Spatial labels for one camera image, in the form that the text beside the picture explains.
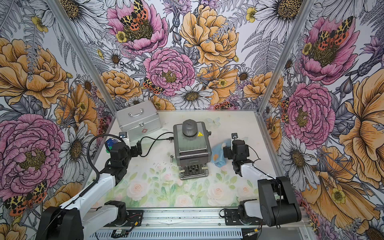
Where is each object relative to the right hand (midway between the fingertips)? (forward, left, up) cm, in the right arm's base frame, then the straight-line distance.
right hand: (234, 148), depth 93 cm
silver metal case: (+17, +59, +10) cm, 63 cm away
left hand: (0, +60, +8) cm, 61 cm away
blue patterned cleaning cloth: (-6, +11, +2) cm, 13 cm away
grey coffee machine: (-12, +25, +21) cm, 35 cm away
